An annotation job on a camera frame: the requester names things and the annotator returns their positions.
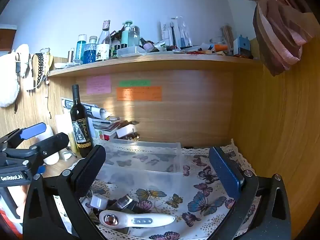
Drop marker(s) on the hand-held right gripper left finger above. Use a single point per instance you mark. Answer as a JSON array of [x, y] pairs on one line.
[[88, 172]]

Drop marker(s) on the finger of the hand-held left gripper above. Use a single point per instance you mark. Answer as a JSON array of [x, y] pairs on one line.
[[53, 142], [32, 131]]

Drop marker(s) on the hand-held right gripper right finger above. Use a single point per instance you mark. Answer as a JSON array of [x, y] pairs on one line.
[[225, 172]]

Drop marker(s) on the clear plastic storage box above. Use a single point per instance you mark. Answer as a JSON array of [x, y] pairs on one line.
[[140, 156]]

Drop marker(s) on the white handheld beauty device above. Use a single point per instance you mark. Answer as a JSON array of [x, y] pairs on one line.
[[150, 221]]

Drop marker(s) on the person's left hand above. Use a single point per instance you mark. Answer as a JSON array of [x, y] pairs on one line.
[[22, 200]]

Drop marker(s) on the white plastic bottle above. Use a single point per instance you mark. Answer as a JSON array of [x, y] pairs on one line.
[[51, 152]]

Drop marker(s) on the small yellow bottle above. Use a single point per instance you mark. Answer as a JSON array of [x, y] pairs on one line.
[[73, 142]]

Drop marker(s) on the white paper box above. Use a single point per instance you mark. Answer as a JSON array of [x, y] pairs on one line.
[[63, 125]]

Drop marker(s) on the dark wine bottle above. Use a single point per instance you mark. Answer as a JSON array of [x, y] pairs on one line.
[[81, 130]]

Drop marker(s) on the small white-capped bottle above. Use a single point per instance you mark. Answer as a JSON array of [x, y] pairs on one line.
[[98, 202]]

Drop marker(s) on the butterfly print lace cloth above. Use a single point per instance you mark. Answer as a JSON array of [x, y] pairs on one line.
[[200, 205]]

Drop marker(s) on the dark brown cosmetic bottle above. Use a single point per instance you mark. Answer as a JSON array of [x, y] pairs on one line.
[[123, 202]]

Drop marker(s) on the stack of books and magazines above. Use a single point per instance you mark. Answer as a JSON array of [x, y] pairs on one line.
[[102, 125]]

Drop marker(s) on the orange white cloth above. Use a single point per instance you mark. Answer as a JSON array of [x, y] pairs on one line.
[[8, 226]]

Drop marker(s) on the small white box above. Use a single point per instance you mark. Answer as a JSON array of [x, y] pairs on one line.
[[126, 131]]

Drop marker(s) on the white fluffy cloth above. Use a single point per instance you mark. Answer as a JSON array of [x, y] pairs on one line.
[[10, 80]]

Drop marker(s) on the black lace band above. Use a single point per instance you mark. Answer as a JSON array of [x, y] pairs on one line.
[[39, 68]]

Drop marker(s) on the pink sticky note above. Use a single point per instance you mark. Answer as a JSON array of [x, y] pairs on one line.
[[98, 85]]

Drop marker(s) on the white dish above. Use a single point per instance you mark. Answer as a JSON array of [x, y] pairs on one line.
[[66, 65]]

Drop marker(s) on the small silver tube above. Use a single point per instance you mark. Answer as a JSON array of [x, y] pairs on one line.
[[71, 55]]

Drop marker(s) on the orange paper note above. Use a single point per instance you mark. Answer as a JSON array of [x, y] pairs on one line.
[[139, 93]]

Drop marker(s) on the tall blue liquid bottle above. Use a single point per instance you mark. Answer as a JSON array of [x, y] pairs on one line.
[[81, 48]]

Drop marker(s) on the round blue glass bottle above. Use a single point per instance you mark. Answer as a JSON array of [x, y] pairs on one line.
[[90, 53]]

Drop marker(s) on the green sticky note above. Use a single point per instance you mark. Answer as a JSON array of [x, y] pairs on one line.
[[135, 83]]

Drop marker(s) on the clear glass labelled bottle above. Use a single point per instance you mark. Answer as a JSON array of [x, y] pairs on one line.
[[103, 47]]

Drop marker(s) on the dark glass bottle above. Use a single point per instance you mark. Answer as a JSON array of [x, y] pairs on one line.
[[116, 43]]

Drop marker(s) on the clear plastic tray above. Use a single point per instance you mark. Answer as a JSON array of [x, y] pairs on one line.
[[131, 51]]

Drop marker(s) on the orange tube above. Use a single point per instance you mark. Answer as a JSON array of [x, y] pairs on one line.
[[221, 47]]

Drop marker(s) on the blue pencil sharpener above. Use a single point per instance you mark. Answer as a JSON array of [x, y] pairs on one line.
[[242, 47]]

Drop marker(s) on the wooden shelf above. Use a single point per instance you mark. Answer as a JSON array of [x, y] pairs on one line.
[[155, 63]]

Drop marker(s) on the green pump bottle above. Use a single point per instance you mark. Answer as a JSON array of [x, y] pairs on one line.
[[126, 36]]

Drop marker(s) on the drinking glass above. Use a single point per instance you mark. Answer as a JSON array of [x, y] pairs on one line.
[[217, 43]]

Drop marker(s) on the clear cosmetic bottle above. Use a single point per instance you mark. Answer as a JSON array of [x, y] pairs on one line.
[[135, 36]]

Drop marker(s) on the glass jar with sticks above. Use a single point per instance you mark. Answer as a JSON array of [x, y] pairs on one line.
[[227, 38]]

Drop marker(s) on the small dark dropper bottle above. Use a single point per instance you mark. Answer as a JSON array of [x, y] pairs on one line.
[[145, 45]]

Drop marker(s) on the toothbrush package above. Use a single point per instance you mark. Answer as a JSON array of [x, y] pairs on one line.
[[173, 33]]

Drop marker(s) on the brown pink striped curtain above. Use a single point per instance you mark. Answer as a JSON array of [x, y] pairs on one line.
[[280, 27]]

